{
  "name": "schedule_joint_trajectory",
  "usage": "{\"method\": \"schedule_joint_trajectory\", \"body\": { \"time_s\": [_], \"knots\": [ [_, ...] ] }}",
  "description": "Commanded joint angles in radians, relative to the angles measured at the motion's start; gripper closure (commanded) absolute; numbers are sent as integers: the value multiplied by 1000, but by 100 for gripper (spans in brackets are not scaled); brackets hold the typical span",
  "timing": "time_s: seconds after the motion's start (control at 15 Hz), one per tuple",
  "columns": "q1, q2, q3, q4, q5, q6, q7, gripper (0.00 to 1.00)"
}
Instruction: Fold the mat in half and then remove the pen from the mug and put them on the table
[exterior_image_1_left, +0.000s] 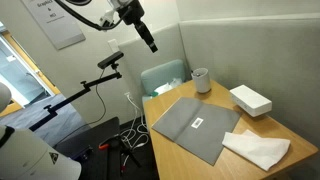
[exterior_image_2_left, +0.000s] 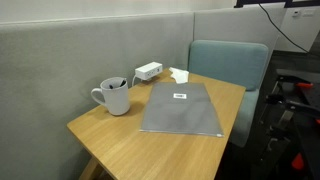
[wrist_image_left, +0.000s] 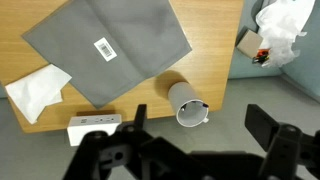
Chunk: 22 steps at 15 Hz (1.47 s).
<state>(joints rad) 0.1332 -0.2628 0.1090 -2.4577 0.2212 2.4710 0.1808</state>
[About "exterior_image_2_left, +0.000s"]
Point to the white ceramic mug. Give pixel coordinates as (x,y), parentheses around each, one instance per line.
(116,98)

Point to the white paper tissue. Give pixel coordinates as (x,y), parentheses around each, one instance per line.
(180,76)

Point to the wooden table leg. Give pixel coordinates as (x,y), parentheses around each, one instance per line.
(91,170)

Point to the long grey felt partition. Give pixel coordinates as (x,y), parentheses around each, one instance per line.
(60,66)

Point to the white wall control panel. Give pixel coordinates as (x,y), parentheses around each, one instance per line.
(303,13)

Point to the grey snowflake mat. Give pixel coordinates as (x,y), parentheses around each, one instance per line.
(180,113)

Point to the dark pen purple cap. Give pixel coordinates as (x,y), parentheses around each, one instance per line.
(111,87)

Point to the teal upholstered chair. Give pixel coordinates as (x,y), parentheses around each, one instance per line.
(230,63)

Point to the black pen silver tip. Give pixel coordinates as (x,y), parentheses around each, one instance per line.
(122,82)

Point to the black monitor frame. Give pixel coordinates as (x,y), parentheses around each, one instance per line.
(266,3)

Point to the white power strip box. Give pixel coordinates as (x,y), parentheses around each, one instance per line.
(148,70)

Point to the black robot platform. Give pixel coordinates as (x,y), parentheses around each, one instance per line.
(306,133)

